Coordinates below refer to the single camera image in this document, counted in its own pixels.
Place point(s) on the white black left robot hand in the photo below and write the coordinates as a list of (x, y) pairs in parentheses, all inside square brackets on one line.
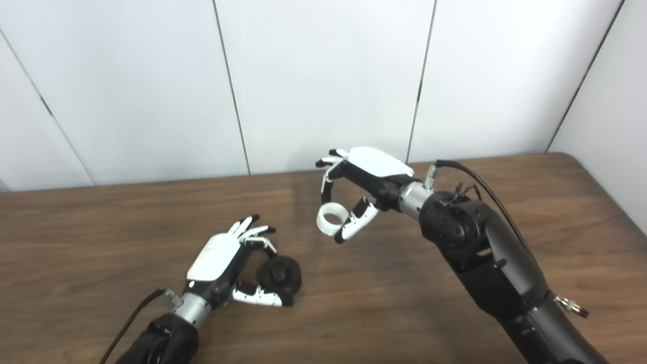
[(215, 260)]

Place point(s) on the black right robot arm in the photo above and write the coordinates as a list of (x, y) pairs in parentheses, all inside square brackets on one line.
[(495, 263)]

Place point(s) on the round black part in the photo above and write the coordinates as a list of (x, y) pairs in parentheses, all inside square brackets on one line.
[(283, 275)]

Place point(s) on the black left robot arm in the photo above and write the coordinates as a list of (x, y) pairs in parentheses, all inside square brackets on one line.
[(167, 338)]

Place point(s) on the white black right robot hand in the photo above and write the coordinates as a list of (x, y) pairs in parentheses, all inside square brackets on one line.
[(376, 164)]

